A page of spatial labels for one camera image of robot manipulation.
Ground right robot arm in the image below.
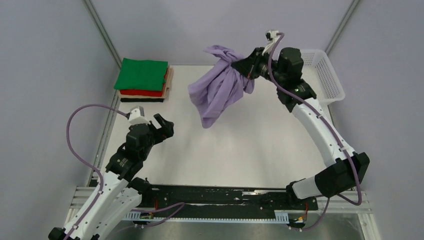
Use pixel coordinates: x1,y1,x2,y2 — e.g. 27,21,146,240
231,47,370,209

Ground beige folded t shirt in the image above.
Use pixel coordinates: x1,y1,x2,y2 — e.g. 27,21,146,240
118,67,174,99

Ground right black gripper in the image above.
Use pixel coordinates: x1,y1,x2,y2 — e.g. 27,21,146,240
233,46,287,86

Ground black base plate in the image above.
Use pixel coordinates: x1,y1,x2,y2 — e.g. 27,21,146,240
128,183,319,219

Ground lavender t shirt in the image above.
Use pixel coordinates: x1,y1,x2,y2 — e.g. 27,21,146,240
187,45,255,129

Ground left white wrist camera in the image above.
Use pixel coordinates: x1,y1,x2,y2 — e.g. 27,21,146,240
128,106,149,125

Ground white slotted cable duct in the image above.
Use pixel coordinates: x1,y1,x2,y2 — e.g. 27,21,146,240
122,211,290,224

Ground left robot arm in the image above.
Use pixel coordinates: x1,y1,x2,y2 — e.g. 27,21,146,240
48,111,174,240

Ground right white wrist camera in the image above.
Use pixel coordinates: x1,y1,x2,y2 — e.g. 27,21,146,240
262,29,280,55

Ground white plastic basket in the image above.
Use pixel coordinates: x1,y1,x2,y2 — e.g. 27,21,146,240
300,49,346,105

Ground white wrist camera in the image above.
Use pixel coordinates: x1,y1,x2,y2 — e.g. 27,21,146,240
262,29,280,55
128,106,149,125

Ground red folded t shirt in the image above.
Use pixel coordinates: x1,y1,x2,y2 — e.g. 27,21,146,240
119,74,166,99

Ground green folded t shirt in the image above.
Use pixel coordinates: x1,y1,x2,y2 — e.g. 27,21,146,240
114,58,169,91

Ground black folded t shirt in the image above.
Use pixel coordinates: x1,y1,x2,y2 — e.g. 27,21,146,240
120,98,165,103

